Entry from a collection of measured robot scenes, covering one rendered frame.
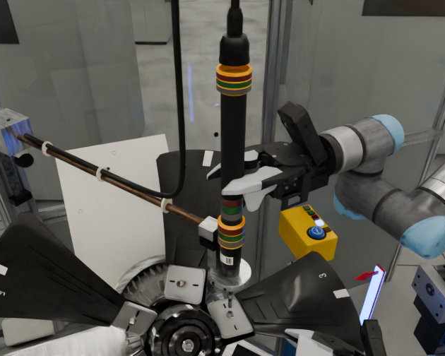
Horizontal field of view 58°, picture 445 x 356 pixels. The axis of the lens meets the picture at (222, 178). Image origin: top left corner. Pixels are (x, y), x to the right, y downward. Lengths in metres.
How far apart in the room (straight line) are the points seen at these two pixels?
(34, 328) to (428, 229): 0.74
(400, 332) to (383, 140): 1.77
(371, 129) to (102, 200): 0.61
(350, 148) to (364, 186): 0.11
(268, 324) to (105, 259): 0.41
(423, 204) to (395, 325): 1.74
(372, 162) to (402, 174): 1.30
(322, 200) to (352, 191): 1.05
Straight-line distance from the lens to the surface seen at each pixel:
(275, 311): 0.81
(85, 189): 0.98
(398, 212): 0.72
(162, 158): 0.83
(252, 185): 0.55
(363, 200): 0.75
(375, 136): 0.71
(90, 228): 0.97
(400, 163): 1.98
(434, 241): 0.70
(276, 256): 1.90
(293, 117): 0.57
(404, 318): 2.47
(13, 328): 0.93
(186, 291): 0.77
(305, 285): 0.87
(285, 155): 0.61
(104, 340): 0.88
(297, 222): 1.18
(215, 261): 0.68
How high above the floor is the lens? 1.84
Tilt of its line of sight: 35 degrees down
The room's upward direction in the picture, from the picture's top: straight up
